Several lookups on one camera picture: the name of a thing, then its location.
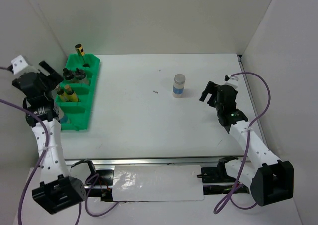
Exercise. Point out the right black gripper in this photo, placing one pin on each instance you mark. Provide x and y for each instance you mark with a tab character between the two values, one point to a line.
211	88

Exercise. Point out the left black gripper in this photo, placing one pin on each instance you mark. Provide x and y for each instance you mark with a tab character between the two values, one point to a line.
53	78

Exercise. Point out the small yellow bottle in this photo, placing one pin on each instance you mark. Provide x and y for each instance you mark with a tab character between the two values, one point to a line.
62	95
72	96

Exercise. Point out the silver lid salt jar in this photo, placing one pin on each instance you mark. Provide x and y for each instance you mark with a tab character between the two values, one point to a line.
63	118
178	85

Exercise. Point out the yellow label pepper bottle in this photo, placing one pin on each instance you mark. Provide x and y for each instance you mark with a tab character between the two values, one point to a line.
80	52

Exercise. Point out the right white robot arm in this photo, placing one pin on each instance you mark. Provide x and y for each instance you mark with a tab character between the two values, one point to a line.
270	179

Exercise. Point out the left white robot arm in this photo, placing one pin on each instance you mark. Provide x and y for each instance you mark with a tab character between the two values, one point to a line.
59	186

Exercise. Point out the green plastic compartment tray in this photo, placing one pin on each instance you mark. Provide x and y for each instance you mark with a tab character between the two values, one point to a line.
79	113

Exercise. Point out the white plastic sheet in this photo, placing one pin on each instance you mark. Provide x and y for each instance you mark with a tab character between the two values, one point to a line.
157	183

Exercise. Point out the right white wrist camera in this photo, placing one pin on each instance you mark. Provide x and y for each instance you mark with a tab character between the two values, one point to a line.
232	81

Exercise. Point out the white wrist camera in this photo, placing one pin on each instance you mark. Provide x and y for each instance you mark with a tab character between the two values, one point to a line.
20	65
232	81

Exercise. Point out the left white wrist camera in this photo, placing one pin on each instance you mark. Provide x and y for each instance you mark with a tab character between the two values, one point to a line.
20	65

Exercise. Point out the aluminium rail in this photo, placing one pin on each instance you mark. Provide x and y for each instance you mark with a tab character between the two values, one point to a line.
156	161

